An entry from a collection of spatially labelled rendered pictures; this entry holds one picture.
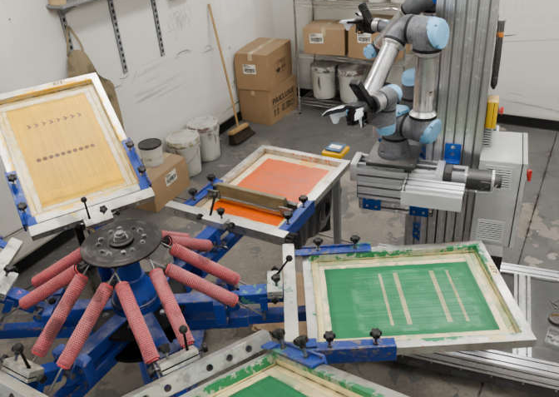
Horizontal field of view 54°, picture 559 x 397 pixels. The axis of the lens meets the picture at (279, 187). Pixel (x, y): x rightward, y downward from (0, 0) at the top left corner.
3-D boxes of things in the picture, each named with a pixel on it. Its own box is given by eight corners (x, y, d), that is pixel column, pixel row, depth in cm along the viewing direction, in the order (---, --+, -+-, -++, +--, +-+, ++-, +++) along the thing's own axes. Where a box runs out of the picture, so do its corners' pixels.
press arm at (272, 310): (447, 305, 223) (448, 294, 220) (452, 315, 218) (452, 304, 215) (146, 323, 226) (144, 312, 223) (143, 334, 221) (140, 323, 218)
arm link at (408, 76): (396, 96, 292) (397, 71, 285) (411, 89, 299) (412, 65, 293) (415, 101, 284) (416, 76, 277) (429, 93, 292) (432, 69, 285)
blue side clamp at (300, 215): (306, 209, 279) (305, 197, 276) (314, 210, 277) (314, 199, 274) (277, 240, 257) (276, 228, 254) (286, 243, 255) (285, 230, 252)
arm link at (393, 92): (403, 105, 216) (404, 84, 212) (387, 114, 210) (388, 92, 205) (387, 101, 221) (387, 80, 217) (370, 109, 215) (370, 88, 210)
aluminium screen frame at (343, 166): (263, 150, 339) (262, 144, 337) (350, 166, 313) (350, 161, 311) (185, 214, 281) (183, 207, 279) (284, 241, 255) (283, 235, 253)
